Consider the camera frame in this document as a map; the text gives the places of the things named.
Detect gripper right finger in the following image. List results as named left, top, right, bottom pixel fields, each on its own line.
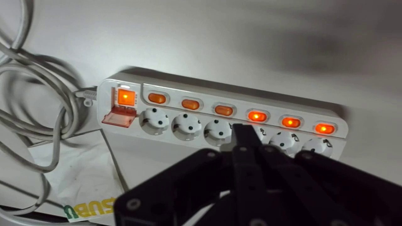
left=247, top=123, right=402, bottom=226

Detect white printed paper bag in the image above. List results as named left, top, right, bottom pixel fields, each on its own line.
left=28, top=128, right=130, bottom=223

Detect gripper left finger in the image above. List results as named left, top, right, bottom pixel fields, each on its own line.
left=114, top=123, right=255, bottom=226

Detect white power strip orange switches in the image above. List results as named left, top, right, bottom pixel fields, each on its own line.
left=97, top=72, right=349, bottom=160

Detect grey cable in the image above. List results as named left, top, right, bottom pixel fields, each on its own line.
left=0, top=0, right=98, bottom=226

